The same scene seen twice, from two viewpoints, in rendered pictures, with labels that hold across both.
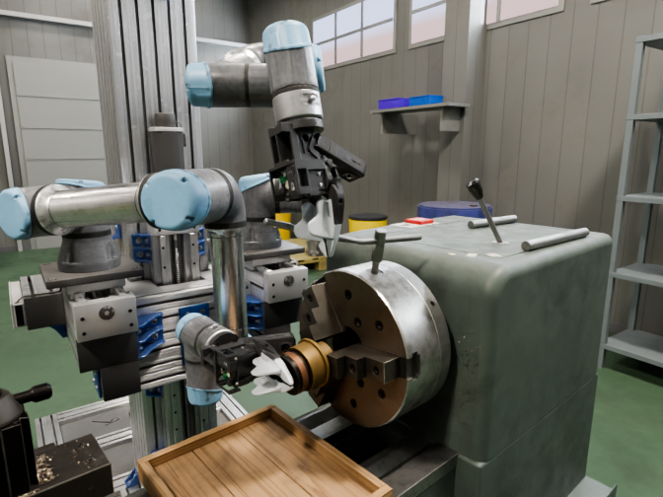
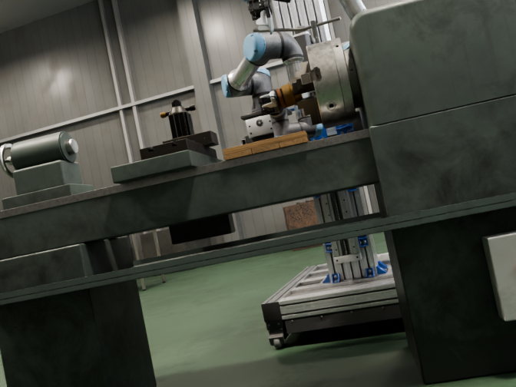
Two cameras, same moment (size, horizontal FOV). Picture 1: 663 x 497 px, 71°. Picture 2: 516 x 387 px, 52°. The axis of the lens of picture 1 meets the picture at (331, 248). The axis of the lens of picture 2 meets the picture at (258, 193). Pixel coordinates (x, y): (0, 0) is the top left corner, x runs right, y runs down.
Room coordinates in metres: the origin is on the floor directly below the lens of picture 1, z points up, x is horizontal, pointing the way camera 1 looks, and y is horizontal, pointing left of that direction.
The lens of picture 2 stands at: (-0.64, -1.38, 0.65)
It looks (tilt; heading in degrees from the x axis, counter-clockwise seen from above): 2 degrees up; 50
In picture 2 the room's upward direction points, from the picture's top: 12 degrees counter-clockwise
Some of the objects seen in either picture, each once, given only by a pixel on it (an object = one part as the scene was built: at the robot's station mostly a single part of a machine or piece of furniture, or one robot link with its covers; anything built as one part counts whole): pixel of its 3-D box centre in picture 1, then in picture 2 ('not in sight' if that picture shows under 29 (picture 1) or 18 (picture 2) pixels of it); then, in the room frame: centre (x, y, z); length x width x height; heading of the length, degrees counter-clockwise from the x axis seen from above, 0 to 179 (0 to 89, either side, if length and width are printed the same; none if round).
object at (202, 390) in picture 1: (208, 374); (286, 133); (0.96, 0.27, 0.98); 0.11 x 0.08 x 0.11; 161
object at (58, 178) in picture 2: not in sight; (44, 170); (0.11, 0.84, 1.01); 0.30 x 0.20 x 0.29; 131
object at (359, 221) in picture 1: (367, 246); not in sight; (5.44, -0.43, 0.36); 0.47 x 0.46 x 0.73; 35
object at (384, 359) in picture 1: (371, 364); (306, 82); (0.78, -0.07, 1.09); 0.12 x 0.11 x 0.05; 41
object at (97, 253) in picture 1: (88, 248); (264, 104); (1.21, 0.64, 1.21); 0.15 x 0.15 x 0.10
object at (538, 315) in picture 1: (466, 306); (437, 65); (1.17, -0.36, 1.06); 0.59 x 0.48 x 0.39; 131
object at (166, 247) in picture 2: not in sight; (178, 248); (4.26, 7.01, 0.38); 1.09 x 0.90 x 0.75; 35
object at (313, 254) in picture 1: (297, 246); not in sight; (6.26, 0.47, 0.20); 1.39 x 0.99 x 0.39; 35
